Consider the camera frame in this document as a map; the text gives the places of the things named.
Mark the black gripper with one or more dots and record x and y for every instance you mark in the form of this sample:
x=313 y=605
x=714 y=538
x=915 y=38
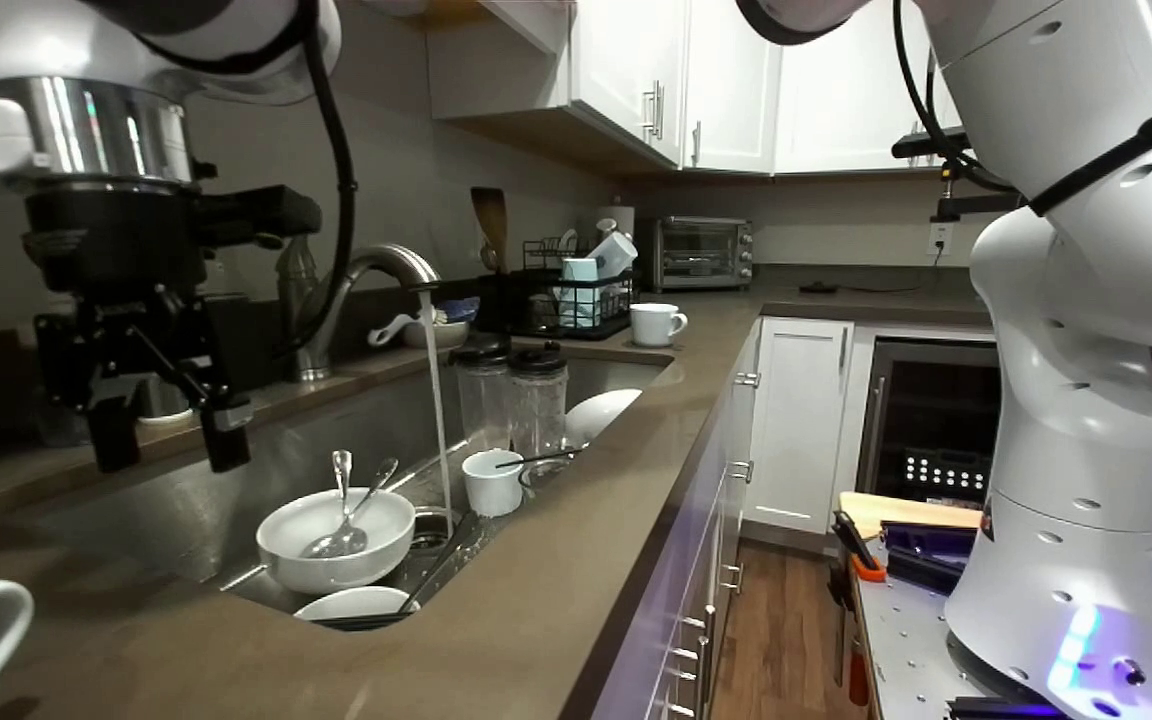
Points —
x=132 y=267

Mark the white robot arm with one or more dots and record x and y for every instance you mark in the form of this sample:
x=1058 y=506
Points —
x=1055 y=97

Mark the stainless steel sink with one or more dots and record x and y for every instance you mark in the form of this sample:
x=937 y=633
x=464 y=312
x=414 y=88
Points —
x=247 y=528

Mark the white oval dish front sink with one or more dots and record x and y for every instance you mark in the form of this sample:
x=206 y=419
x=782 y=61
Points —
x=362 y=605

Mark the small white cup in sink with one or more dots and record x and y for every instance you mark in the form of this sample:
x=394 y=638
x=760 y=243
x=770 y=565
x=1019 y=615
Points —
x=495 y=483

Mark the white plate in sink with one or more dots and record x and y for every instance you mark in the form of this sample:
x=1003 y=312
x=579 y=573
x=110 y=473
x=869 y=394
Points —
x=591 y=419

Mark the curved steel faucet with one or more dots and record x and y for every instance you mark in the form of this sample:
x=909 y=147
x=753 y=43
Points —
x=313 y=304

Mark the metal spoon in bowl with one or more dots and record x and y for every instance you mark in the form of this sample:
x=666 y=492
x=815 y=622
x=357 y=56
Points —
x=348 y=538

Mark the small dish with utensils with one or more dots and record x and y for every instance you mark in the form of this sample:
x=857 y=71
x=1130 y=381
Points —
x=414 y=335

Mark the clear blender jar black lid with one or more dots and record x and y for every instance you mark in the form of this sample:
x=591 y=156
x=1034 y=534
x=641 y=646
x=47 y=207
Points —
x=539 y=396

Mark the wooden spatula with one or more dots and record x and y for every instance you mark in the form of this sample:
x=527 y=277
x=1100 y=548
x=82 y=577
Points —
x=495 y=220

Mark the black dish rack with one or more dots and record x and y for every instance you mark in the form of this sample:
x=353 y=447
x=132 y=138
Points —
x=543 y=277

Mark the light blue container in rack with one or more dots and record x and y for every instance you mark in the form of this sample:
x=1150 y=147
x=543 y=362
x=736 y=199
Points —
x=587 y=277

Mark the toaster oven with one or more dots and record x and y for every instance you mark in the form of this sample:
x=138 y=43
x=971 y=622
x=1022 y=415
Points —
x=701 y=253

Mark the purple-lit drawer fronts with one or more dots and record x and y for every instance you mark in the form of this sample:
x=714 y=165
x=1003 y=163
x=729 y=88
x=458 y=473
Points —
x=662 y=646

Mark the white upper cabinets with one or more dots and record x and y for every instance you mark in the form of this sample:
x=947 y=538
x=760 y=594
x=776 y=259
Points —
x=684 y=86

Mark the white lower cabinet door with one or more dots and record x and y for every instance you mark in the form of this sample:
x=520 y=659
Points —
x=798 y=423

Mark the wine cooler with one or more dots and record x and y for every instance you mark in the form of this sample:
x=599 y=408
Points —
x=928 y=423

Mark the orange handled tool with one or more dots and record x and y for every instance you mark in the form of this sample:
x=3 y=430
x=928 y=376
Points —
x=861 y=560

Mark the black camera on stand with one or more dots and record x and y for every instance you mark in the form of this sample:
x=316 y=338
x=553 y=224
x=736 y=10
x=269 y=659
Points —
x=952 y=165

